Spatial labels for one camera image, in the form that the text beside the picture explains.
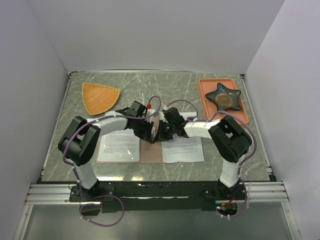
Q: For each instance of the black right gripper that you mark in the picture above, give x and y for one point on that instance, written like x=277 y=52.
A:
x=161 y=134

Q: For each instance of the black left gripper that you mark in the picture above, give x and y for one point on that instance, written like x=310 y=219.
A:
x=146 y=134

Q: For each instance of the metal folder clip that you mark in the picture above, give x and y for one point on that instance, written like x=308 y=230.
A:
x=152 y=134

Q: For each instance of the pink file folder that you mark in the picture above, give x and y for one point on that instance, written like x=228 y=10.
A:
x=148 y=153

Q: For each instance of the printed paper sheets stack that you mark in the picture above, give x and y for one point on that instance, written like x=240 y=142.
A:
x=182 y=150

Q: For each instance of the single printed paper sheet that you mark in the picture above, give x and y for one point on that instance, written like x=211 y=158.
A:
x=117 y=143

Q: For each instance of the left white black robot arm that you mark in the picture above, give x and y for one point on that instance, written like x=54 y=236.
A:
x=79 y=141

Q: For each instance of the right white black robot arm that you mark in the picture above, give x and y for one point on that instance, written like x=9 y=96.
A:
x=230 y=135

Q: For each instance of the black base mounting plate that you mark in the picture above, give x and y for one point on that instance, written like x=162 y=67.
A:
x=115 y=196

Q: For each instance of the dark star-shaped dish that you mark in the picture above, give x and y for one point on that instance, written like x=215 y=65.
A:
x=225 y=98

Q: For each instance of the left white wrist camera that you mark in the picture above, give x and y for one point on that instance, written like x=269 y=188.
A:
x=150 y=114

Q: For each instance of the aluminium frame rail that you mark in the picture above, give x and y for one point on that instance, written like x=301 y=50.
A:
x=59 y=194

